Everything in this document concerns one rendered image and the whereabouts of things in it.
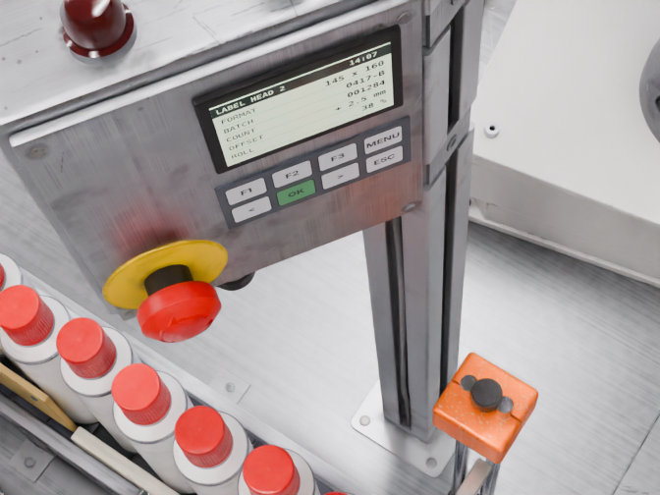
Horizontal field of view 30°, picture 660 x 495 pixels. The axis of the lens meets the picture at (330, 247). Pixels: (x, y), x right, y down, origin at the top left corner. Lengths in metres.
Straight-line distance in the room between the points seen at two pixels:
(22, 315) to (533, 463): 0.44
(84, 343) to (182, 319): 0.29
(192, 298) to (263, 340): 0.54
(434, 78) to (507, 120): 0.51
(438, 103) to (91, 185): 0.15
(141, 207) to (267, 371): 0.58
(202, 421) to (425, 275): 0.19
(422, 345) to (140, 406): 0.19
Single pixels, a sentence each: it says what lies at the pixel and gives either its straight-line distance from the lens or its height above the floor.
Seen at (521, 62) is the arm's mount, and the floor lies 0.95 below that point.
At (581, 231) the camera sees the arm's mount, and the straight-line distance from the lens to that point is 1.06.
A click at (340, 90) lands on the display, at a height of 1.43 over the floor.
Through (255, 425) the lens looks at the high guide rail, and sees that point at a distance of 0.92.
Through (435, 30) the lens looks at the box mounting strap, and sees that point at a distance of 0.49.
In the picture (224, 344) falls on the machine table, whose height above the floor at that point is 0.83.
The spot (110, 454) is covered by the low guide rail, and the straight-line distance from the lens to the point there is 0.99.
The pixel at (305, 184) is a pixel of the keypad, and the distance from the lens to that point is 0.54.
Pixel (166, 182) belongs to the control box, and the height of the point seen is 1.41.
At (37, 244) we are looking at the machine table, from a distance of 1.17.
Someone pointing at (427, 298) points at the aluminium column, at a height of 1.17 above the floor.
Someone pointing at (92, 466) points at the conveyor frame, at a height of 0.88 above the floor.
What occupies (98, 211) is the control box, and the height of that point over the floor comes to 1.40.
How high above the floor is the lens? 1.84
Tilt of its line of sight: 66 degrees down
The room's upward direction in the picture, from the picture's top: 10 degrees counter-clockwise
